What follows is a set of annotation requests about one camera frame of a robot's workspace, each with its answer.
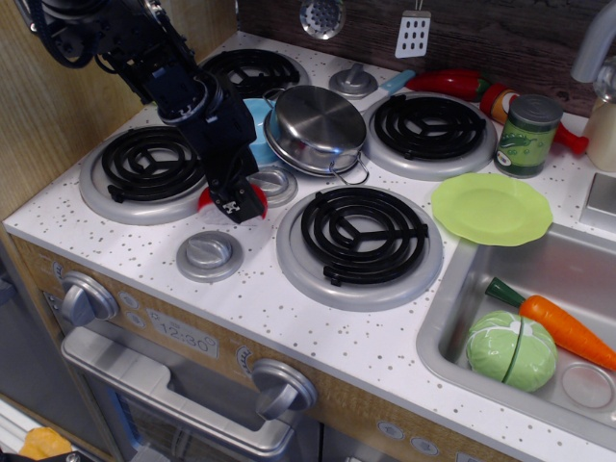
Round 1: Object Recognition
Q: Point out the grey oven dial right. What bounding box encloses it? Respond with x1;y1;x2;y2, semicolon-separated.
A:
251;358;318;421

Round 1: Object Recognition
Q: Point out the stainless steel sink basin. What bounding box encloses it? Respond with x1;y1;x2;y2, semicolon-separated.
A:
417;224;615;450

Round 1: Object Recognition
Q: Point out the red and white toy sushi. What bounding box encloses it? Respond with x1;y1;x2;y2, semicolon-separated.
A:
195;185;269;223

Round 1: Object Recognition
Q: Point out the silver toy faucet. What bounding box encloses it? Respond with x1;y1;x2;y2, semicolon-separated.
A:
571;1;615;103

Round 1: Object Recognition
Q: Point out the yellow object bottom left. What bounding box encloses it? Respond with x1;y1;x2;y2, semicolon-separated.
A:
18;427;72;461

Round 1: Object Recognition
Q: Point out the front left black burner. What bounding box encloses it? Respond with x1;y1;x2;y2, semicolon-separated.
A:
79;125;207;225

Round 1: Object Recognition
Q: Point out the back right black burner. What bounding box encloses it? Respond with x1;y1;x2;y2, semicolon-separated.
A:
364;91;497;182

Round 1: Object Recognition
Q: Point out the green toy cabbage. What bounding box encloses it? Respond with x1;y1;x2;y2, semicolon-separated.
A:
466;310;558;393

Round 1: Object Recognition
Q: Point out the light green plastic plate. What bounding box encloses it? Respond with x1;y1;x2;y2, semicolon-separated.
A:
431;173;553;246

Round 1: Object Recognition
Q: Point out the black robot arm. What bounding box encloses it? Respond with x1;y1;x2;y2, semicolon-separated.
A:
18;1;268;223

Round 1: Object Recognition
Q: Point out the grey stovetop knob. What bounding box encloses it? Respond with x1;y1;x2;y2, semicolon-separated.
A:
328;64;378;100
176;231;244;283
248;167;298;208

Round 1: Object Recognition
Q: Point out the grey stovetop knob middle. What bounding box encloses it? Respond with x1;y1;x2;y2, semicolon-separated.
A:
248;167;298;208

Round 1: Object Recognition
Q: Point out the hanging white slotted spatula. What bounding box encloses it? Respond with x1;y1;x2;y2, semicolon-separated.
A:
395;1;431;59

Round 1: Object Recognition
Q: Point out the red toy ketchup bottle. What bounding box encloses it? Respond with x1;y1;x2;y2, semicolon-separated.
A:
479;84;589;155

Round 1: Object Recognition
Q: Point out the back left black burner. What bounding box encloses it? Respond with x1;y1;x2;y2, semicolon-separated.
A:
196;48;311;102

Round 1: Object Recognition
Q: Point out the hanging metal strainer ladle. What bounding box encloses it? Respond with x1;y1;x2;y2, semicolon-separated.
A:
299;0;346;40

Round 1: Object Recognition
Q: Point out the front right black burner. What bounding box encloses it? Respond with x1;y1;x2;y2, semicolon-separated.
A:
276;186;444;312

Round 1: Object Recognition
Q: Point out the stainless steel toy pot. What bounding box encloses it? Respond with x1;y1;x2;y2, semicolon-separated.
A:
263;85;370;186

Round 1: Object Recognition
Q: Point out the black burner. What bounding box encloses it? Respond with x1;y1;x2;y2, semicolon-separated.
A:
196;48;311;102
364;91;497;182
276;186;444;312
79;125;207;225

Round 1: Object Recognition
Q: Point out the grey stovetop knob front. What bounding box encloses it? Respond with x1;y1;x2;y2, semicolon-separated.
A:
176;231;244;283

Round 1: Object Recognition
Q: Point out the orange toy carrot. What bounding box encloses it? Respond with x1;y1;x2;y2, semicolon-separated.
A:
485;277;615;371

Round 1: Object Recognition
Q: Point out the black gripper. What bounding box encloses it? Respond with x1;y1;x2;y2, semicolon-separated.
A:
180;79;268;223

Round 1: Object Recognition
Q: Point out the red toy chili pepper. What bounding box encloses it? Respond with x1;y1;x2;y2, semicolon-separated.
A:
405;68;491;102

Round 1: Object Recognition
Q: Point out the blue handled toy utensil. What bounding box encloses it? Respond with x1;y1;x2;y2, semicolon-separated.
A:
377;69;416;96

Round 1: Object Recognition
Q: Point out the grey oven door handle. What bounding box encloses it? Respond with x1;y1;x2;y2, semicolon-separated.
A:
62;327;295;461

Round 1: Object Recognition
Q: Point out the grey stovetop knob back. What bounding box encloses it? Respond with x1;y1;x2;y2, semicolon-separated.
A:
328;64;378;100

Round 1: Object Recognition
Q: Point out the cream toy milk bottle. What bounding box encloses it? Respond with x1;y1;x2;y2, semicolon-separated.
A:
583;98;616;172

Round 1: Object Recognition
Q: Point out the green toy peas can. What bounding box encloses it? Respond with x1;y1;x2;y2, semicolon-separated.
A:
494;94;563;178

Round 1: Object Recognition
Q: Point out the grey oven dial left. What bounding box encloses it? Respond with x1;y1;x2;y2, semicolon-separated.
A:
60;270;119;327

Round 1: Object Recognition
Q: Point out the light blue plastic bowl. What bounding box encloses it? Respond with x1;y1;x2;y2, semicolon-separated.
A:
244;98;278;166

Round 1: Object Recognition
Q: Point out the grey oven dial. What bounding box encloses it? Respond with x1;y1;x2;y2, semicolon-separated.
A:
60;270;119;327
251;358;318;421

